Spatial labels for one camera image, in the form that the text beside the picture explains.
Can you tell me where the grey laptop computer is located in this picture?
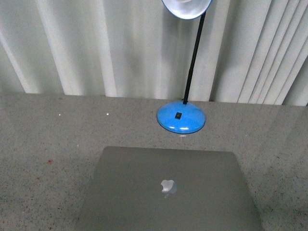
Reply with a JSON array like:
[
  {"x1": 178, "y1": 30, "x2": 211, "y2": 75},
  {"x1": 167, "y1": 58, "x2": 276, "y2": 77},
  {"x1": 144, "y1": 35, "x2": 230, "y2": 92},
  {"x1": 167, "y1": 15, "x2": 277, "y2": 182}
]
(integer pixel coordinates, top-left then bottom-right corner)
[{"x1": 76, "y1": 146, "x2": 262, "y2": 231}]

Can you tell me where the blue desk lamp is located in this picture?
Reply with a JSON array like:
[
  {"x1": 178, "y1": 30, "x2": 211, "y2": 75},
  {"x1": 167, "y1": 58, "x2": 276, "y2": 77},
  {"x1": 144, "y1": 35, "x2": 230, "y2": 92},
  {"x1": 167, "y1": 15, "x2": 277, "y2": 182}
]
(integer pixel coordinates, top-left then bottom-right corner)
[{"x1": 156, "y1": 0, "x2": 212, "y2": 134}]

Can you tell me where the white pleated curtain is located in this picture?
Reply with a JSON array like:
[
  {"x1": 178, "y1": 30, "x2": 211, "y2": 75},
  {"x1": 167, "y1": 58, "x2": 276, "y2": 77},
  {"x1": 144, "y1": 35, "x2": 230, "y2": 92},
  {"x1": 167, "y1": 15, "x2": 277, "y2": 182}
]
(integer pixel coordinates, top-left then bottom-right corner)
[{"x1": 0, "y1": 0, "x2": 308, "y2": 106}]

